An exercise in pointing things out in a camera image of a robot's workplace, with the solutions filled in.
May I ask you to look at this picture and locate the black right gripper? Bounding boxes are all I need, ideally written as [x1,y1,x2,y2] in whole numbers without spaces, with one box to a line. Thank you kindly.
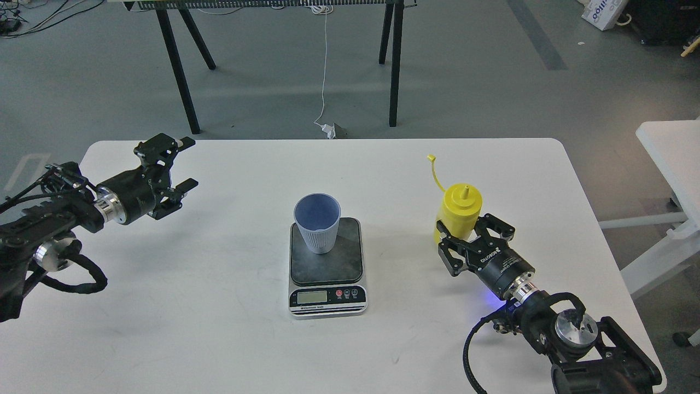
[436,213,535,301]

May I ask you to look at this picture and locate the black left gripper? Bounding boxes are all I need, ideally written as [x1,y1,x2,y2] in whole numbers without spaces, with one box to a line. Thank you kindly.
[97,133,199,225]

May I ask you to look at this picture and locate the yellow squeeze bottle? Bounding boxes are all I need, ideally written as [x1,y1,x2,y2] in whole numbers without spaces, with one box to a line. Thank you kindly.
[427,154,483,239]

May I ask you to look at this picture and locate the blue plastic cup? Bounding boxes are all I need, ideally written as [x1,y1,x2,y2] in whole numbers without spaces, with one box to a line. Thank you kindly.
[293,194,342,254]

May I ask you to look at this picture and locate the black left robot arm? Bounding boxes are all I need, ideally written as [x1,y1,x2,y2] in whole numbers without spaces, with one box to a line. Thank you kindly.
[1,133,197,322]

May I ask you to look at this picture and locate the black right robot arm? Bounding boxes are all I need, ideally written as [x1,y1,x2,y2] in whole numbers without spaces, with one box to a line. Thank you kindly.
[436,214,663,393]

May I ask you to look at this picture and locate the digital kitchen scale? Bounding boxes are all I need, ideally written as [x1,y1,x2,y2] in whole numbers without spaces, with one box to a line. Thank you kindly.
[288,217,368,319]

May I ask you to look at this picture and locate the black trestle table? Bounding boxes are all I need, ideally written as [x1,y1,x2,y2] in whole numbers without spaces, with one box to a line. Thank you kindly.
[113,1,415,135]

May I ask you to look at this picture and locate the power adapter on floor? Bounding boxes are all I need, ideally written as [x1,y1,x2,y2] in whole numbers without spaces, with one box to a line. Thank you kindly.
[322,123,349,140]

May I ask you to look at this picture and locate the white side table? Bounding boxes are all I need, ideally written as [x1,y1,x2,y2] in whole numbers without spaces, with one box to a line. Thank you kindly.
[598,120,698,350]

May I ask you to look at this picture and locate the white cardboard box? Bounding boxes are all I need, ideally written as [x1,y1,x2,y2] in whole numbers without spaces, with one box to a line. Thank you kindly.
[581,0,628,31]

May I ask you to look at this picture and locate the cables on floor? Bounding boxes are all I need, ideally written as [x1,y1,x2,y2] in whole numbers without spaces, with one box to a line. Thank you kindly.
[0,0,104,40]

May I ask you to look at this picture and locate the white hanging cable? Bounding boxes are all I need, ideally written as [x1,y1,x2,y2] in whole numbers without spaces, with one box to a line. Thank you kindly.
[313,5,334,132]

